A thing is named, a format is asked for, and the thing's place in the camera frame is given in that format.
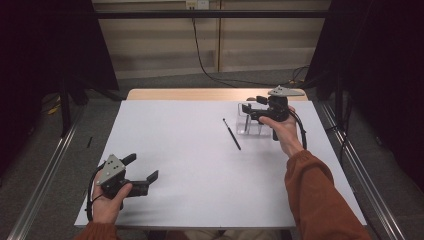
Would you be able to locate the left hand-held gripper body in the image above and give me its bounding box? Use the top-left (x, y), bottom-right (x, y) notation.
top-left (95, 153), bottom-right (150, 200)

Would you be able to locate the black floor cable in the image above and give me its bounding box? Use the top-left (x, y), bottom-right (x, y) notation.
top-left (328, 96), bottom-right (353, 164)

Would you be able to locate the white wall socket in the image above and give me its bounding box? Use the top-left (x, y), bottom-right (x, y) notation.
top-left (185, 0), bottom-right (211, 10)

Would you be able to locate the black wall cable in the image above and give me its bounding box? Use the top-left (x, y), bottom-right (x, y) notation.
top-left (190, 8), bottom-right (309, 88)

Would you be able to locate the clear plastic organizer box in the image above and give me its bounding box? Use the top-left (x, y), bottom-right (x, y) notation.
top-left (235, 102), bottom-right (278, 137)

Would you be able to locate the person's right hand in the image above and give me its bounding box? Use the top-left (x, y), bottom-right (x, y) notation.
top-left (259, 105), bottom-right (305, 159)

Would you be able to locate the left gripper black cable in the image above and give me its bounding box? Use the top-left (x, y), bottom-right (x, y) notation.
top-left (85, 163), bottom-right (105, 223)

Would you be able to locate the black curtain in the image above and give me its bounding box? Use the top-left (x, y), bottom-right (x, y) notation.
top-left (0, 0), bottom-right (120, 178)
top-left (304, 0), bottom-right (424, 193)

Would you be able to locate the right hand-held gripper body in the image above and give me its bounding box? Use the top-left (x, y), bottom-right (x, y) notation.
top-left (249, 85), bottom-right (306, 123)

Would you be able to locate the person's left orange sleeve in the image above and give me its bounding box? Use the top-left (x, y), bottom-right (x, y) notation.
top-left (73, 220), bottom-right (122, 240)

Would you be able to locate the black metal stand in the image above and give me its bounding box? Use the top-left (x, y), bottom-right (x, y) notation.
top-left (334, 71), bottom-right (344, 126)
top-left (59, 74), bottom-right (73, 138)

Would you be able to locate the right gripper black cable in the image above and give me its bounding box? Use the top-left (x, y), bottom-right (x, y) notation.
top-left (289, 109), bottom-right (308, 150)

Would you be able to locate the aluminium floor rail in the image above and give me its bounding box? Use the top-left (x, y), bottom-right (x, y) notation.
top-left (6, 106), bottom-right (86, 240)
top-left (316, 99), bottom-right (406, 240)

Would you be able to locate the person's left hand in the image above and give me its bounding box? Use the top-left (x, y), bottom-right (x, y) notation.
top-left (91, 173), bottom-right (134, 224)

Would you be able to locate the white table sheet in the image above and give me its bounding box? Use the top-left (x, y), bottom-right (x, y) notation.
top-left (74, 99), bottom-right (368, 230)

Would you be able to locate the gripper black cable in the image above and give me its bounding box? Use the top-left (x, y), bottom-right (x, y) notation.
top-left (289, 109), bottom-right (308, 150)
top-left (85, 163), bottom-right (105, 223)

